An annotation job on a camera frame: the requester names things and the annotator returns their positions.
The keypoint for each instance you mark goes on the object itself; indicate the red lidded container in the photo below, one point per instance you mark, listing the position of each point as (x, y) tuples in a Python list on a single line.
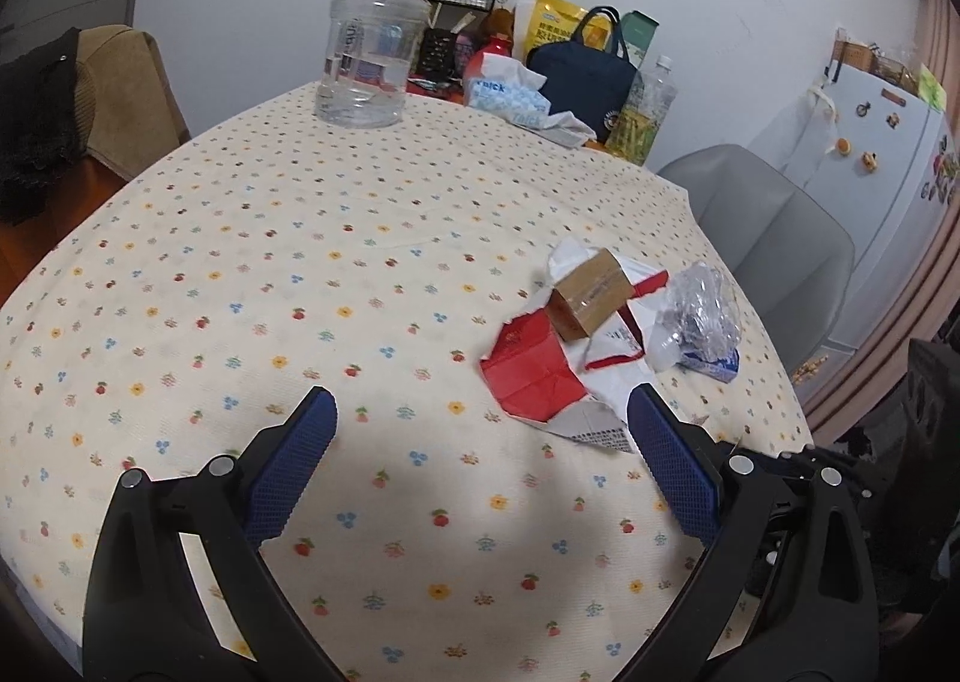
[(491, 48)]

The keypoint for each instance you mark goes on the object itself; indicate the wicker basket on refrigerator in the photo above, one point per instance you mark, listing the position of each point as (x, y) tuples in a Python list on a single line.
[(877, 59)]

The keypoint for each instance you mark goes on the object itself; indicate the black utensil holder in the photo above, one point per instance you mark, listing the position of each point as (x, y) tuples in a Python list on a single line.
[(439, 55)]

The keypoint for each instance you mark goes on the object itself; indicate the red paper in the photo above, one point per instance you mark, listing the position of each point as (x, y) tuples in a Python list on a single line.
[(529, 374)]

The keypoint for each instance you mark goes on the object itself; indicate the navy blue lunch bag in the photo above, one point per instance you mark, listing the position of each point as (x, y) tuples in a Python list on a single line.
[(581, 85)]

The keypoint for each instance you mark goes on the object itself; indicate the green cardboard box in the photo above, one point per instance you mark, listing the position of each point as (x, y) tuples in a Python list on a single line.
[(641, 40)]

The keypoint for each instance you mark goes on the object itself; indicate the brown plush toy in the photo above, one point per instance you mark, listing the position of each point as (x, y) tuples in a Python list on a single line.
[(499, 23)]

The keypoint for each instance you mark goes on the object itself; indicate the brown upholstered chair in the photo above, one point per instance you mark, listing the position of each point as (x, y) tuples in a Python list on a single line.
[(127, 104)]

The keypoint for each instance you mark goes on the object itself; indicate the blue white tissue pack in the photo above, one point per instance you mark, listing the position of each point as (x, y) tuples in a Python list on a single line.
[(502, 93)]

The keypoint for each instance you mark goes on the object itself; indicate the grey plastic chair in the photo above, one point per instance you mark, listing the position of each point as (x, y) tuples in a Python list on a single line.
[(757, 232)]

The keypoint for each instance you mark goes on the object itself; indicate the large plastic tea bottle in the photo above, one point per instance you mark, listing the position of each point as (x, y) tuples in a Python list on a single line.
[(641, 119)]

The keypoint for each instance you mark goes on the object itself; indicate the white refrigerator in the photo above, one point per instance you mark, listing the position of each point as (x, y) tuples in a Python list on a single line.
[(877, 232)]

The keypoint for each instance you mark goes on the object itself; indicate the crushed clear plastic bottle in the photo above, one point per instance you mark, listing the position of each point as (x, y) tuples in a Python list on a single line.
[(697, 314)]

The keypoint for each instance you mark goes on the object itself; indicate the yellow snack bag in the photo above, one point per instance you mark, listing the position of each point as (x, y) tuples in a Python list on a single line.
[(551, 21)]

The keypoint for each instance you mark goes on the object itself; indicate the crumpled white paper sheet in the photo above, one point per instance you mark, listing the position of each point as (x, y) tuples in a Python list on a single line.
[(566, 130)]

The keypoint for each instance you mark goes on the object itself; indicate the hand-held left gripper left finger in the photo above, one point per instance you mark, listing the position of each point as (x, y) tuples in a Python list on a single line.
[(294, 464)]

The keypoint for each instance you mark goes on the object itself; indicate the group of fridge magnets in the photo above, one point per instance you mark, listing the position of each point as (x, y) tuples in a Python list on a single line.
[(870, 162)]

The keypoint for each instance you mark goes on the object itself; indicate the small brown cardboard box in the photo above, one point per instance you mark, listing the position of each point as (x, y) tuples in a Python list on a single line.
[(589, 295)]

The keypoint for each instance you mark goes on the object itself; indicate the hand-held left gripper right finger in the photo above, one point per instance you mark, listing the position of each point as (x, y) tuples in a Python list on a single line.
[(675, 464)]

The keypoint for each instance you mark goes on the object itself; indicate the large clear water jug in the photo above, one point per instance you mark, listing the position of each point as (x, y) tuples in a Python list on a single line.
[(367, 51)]

